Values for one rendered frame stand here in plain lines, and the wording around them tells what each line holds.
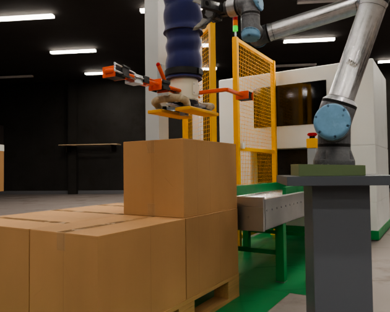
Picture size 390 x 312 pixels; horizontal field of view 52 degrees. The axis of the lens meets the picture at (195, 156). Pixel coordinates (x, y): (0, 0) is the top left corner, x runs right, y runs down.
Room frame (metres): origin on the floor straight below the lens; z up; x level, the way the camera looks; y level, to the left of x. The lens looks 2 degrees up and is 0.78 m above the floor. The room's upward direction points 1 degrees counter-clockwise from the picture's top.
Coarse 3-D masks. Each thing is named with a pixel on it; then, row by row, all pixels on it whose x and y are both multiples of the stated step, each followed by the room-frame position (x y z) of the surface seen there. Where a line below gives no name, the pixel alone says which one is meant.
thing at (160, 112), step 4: (164, 108) 2.34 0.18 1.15; (148, 112) 2.29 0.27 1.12; (152, 112) 2.28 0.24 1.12; (156, 112) 2.27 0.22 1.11; (160, 112) 2.25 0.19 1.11; (164, 112) 2.27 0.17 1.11; (168, 112) 2.31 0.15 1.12; (172, 112) 2.34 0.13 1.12; (176, 112) 2.38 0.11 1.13; (168, 116) 2.44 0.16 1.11; (172, 116) 2.44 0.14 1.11; (176, 116) 2.45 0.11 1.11; (180, 116) 2.45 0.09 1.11; (184, 116) 2.46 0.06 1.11; (188, 116) 2.50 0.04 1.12
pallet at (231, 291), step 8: (224, 280) 2.34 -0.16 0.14; (232, 280) 2.42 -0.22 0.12; (208, 288) 2.18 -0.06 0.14; (216, 288) 2.42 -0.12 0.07; (224, 288) 2.40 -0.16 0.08; (232, 288) 2.42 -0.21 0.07; (200, 296) 2.10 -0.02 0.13; (216, 296) 2.42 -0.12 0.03; (224, 296) 2.40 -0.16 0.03; (232, 296) 2.42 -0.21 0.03; (184, 304) 1.98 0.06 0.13; (192, 304) 2.03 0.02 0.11; (208, 304) 2.29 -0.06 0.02; (216, 304) 2.29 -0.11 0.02; (224, 304) 2.33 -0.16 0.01
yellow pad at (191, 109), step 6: (180, 108) 2.18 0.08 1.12; (186, 108) 2.16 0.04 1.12; (192, 108) 2.17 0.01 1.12; (198, 108) 2.22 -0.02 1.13; (204, 108) 2.37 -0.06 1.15; (192, 114) 2.34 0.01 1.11; (198, 114) 2.35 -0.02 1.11; (204, 114) 2.35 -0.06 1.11; (210, 114) 2.36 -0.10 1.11; (216, 114) 2.41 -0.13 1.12
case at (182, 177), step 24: (144, 144) 2.13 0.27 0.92; (168, 144) 2.04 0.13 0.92; (192, 144) 2.07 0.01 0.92; (216, 144) 2.29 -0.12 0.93; (144, 168) 2.13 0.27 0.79; (168, 168) 2.05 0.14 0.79; (192, 168) 2.07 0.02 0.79; (216, 168) 2.28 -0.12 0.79; (144, 192) 2.13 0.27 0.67; (168, 192) 2.05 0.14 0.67; (192, 192) 2.06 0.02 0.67; (216, 192) 2.28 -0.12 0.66; (168, 216) 2.05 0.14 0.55; (192, 216) 2.06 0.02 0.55
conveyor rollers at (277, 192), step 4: (264, 192) 4.13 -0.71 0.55; (268, 192) 4.11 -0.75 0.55; (272, 192) 4.08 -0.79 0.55; (276, 192) 4.06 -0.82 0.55; (280, 192) 4.04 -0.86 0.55; (244, 196) 3.47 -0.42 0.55; (248, 196) 3.45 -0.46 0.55; (252, 196) 3.44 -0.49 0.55; (256, 196) 3.50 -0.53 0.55; (260, 196) 3.48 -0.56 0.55; (264, 196) 3.46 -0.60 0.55; (268, 196) 3.44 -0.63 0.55; (272, 196) 3.43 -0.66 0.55
